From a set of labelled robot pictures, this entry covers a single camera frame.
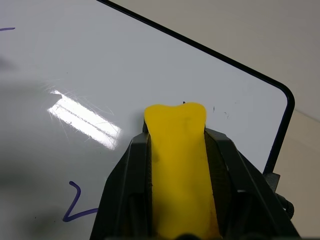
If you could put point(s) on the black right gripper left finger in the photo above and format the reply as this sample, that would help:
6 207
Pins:
125 190

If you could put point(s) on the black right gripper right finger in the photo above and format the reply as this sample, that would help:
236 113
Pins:
240 190

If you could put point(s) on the yellow whiteboard eraser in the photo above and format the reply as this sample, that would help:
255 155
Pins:
181 162

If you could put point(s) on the black whiteboard stand clamp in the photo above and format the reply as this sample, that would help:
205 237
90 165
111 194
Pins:
280 190

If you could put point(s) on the black-framed whiteboard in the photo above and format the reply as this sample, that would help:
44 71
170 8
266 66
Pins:
120 75

